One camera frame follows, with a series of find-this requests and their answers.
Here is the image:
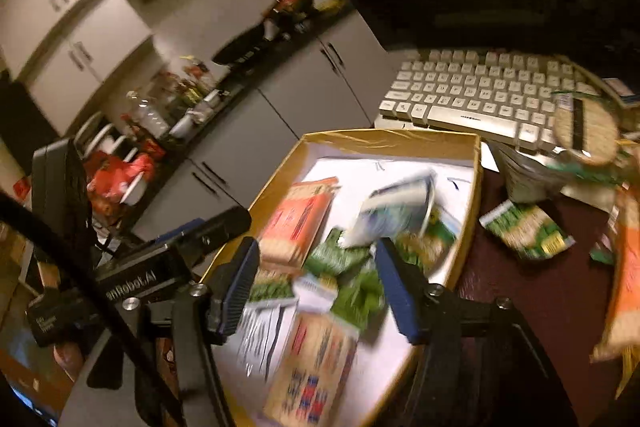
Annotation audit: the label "white sachet black text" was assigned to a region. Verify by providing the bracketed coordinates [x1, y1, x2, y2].
[235, 304, 296, 380]

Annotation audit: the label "round cookie packet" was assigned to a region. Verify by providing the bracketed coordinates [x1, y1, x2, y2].
[552, 92, 623, 168]

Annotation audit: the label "maroon tablecloth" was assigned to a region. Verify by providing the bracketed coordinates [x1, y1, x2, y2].
[450, 157, 640, 427]

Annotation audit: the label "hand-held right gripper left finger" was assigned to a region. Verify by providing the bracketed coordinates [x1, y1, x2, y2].
[87, 237, 261, 427]

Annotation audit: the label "black wok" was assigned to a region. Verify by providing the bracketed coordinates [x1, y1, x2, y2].
[211, 24, 273, 65]

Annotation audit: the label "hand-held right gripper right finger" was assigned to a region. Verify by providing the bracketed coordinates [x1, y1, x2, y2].
[375, 237, 576, 427]

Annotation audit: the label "upper kitchen cabinets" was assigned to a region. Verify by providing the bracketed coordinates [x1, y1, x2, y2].
[0, 0, 281, 138]

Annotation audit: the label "white cracker packet red-blue print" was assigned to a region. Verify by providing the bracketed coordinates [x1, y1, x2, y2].
[262, 312, 361, 427]

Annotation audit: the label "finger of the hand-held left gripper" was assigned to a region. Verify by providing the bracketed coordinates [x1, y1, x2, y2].
[155, 218, 206, 248]
[175, 206, 252, 258]

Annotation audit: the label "blue snack packet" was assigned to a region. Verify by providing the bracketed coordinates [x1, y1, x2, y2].
[340, 169, 438, 250]

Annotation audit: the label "group of condiment bottles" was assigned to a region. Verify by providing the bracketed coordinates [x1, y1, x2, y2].
[122, 62, 226, 140]

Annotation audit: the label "red plastic bags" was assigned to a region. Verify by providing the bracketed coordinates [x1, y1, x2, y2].
[85, 149, 166, 218]

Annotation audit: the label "orange cracker packet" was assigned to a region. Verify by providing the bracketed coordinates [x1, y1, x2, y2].
[590, 187, 640, 363]
[257, 177, 341, 265]

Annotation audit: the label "thick black cable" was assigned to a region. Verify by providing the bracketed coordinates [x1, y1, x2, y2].
[0, 192, 186, 427]

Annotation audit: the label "white keyboard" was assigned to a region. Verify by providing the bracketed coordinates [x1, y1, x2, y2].
[374, 48, 608, 155]

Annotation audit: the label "shallow cardboard box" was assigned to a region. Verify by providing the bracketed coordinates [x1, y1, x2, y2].
[200, 129, 483, 427]

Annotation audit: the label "grey sachet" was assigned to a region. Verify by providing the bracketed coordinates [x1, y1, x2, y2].
[492, 142, 566, 205]

